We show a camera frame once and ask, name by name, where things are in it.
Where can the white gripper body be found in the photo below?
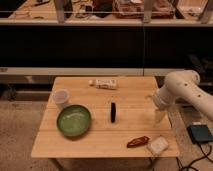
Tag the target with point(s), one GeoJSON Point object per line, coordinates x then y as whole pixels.
{"type": "Point", "coordinates": [161, 99]}

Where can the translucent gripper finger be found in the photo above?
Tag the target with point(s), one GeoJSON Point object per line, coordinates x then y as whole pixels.
{"type": "Point", "coordinates": [159, 116]}

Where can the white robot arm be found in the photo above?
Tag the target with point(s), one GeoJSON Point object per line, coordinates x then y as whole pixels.
{"type": "Point", "coordinates": [185, 85]}

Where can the black standing eraser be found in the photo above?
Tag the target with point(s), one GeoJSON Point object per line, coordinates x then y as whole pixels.
{"type": "Point", "coordinates": [113, 112]}

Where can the wooden table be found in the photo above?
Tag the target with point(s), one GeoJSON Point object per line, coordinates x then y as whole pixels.
{"type": "Point", "coordinates": [135, 114]}

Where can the black box on floor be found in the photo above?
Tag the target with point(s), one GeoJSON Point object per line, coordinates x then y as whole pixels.
{"type": "Point", "coordinates": [199, 134]}

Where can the white lying bottle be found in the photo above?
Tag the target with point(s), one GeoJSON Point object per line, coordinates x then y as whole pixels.
{"type": "Point", "coordinates": [104, 84]}

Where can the green bowl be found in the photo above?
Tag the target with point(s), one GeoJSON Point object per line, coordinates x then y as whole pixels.
{"type": "Point", "coordinates": [74, 121]}

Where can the translucent plastic cup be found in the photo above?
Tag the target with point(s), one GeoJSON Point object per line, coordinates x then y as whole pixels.
{"type": "Point", "coordinates": [61, 98]}

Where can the background shelf rack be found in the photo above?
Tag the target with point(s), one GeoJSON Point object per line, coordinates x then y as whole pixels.
{"type": "Point", "coordinates": [115, 13]}

